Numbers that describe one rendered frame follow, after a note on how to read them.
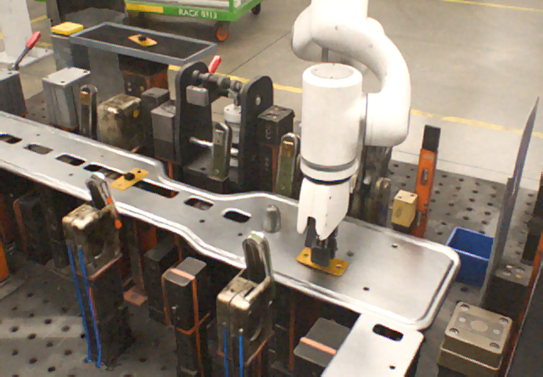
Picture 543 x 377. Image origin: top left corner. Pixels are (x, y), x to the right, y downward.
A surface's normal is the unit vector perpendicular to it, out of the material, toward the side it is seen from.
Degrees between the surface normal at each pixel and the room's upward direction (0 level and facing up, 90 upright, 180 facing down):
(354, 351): 0
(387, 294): 0
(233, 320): 90
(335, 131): 90
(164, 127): 90
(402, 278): 0
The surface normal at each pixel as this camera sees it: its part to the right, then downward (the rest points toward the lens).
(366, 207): -0.51, 0.44
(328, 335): 0.00, -0.86
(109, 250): 0.86, 0.25
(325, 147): -0.24, 0.50
